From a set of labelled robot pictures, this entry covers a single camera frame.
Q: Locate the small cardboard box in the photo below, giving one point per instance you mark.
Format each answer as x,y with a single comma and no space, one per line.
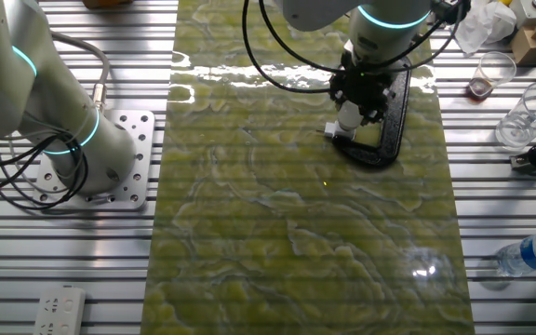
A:
528,49

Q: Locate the plastic cup with brown liquid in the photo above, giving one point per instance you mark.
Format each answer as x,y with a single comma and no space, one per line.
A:
479,88

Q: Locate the green marble pattern mat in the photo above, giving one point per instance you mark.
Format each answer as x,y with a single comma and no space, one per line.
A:
272,209

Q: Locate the white light bulb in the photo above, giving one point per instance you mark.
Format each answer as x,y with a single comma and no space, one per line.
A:
349,115

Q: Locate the white power strip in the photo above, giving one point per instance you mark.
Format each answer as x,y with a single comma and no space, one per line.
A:
58,309

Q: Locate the water bottle with blue cap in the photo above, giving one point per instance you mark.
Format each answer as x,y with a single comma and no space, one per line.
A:
533,253

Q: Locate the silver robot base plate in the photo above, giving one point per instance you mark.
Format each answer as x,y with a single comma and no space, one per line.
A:
138,139

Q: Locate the grey emergency stop box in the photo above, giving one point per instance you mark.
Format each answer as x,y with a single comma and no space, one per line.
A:
526,14

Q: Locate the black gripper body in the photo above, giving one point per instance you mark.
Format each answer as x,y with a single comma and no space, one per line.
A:
363,86

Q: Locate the black C-clamp with steel screw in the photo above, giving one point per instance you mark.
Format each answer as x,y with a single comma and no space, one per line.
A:
396,125

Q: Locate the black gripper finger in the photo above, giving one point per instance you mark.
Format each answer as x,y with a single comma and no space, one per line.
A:
338,90
374,111

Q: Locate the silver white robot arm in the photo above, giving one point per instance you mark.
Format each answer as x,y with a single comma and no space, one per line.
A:
21,88

